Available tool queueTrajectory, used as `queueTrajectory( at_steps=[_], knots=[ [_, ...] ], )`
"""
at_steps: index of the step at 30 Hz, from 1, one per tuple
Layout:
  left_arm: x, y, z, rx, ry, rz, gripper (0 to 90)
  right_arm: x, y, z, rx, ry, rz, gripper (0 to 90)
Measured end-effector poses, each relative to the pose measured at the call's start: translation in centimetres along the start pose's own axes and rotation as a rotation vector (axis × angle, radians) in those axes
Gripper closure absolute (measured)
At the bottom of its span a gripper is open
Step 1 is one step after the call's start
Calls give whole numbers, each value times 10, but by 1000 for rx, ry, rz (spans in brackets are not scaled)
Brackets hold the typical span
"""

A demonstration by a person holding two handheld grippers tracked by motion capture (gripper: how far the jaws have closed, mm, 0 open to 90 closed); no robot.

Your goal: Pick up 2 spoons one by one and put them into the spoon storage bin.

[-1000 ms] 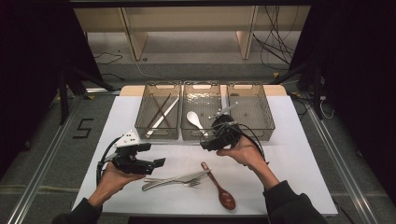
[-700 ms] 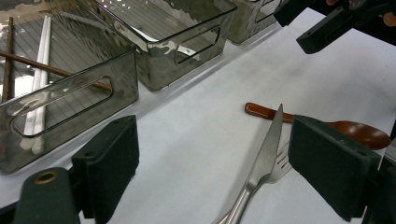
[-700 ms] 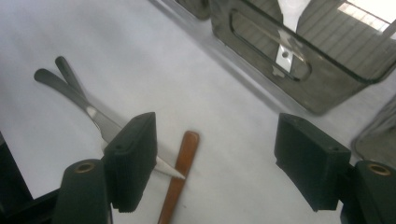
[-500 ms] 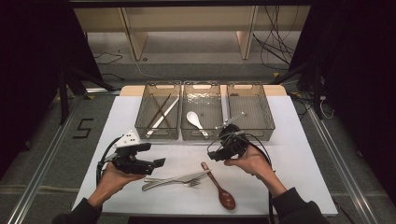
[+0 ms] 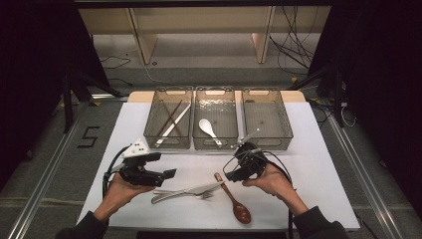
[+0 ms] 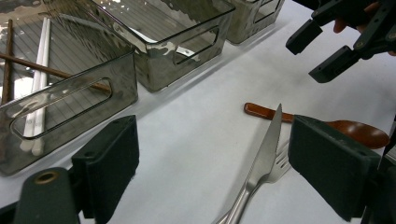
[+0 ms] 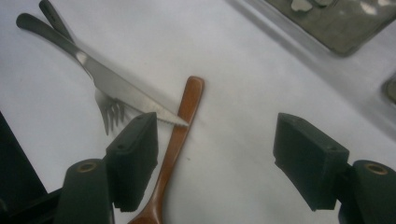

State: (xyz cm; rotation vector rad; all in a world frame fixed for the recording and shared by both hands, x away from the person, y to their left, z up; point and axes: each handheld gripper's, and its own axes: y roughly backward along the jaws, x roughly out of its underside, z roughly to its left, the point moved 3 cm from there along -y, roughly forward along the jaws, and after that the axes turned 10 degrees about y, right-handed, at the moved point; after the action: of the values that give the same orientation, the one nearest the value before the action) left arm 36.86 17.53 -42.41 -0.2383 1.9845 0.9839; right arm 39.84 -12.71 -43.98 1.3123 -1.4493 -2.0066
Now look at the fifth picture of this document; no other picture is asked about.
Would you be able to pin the person's left hand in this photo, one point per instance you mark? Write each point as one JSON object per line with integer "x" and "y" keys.
{"x": 121, "y": 194}

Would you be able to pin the person's right hand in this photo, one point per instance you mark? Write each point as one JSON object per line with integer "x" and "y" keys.
{"x": 275, "y": 181}

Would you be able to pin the brown wooden spoon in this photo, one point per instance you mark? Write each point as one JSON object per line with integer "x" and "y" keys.
{"x": 241, "y": 212}

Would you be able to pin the white table cover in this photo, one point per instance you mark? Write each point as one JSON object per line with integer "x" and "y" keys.
{"x": 126, "y": 126}

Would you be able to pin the long aluminium floor rail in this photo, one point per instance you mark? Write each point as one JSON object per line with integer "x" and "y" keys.
{"x": 43, "y": 186}
{"x": 365, "y": 179}

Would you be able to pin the short aluminium rail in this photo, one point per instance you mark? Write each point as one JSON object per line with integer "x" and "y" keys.
{"x": 109, "y": 97}

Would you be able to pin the dark curtain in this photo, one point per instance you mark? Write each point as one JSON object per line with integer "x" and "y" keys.
{"x": 391, "y": 83}
{"x": 33, "y": 83}

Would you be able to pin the black metal stand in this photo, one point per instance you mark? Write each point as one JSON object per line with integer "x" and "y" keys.
{"x": 337, "y": 99}
{"x": 68, "y": 109}

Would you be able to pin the metal fork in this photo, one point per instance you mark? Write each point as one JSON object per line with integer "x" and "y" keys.
{"x": 205, "y": 195}

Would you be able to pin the transparent grey plastic basket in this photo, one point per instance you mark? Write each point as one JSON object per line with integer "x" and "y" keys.
{"x": 272, "y": 116}
{"x": 225, "y": 116}
{"x": 154, "y": 122}

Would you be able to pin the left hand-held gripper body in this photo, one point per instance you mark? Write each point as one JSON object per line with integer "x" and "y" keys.
{"x": 139, "y": 177}

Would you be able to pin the light wooden shelf unit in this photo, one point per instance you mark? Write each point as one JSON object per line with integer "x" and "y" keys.
{"x": 199, "y": 20}

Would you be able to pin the silver forks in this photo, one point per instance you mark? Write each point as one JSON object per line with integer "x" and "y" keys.
{"x": 199, "y": 190}

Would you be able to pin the white ceramic spoon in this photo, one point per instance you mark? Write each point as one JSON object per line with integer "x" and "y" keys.
{"x": 205, "y": 126}

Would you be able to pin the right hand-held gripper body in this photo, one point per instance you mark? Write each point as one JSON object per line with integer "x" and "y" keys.
{"x": 250, "y": 162}

